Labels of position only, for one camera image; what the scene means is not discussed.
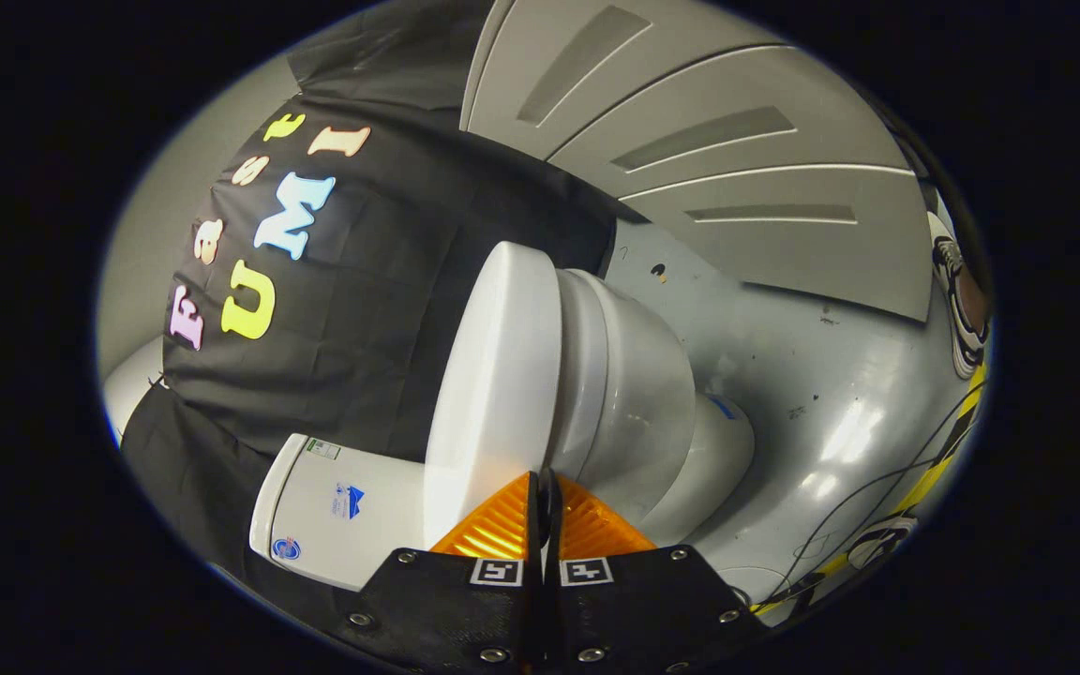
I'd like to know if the thin black cable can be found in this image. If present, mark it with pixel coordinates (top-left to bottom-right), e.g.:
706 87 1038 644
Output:
782 394 974 601

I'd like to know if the white toilet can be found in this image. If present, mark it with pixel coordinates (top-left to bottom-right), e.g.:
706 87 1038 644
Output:
248 266 758 593

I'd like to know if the black backdrop cloth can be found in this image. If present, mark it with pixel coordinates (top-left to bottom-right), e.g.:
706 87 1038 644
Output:
118 0 646 615

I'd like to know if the yellow black floor tape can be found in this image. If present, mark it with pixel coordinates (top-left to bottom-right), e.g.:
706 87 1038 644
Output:
752 364 988 617

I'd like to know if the white toilet lid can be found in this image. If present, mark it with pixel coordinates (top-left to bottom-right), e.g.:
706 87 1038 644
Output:
422 241 563 550

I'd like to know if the grey drawer cabinet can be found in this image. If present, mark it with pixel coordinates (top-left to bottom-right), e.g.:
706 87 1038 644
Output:
458 0 937 325

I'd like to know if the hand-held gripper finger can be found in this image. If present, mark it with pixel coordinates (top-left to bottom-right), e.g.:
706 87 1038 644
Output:
329 471 547 675
545 471 772 675

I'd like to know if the person's shoe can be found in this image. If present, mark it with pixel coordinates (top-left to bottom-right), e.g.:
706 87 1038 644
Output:
846 515 919 570
926 210 993 380

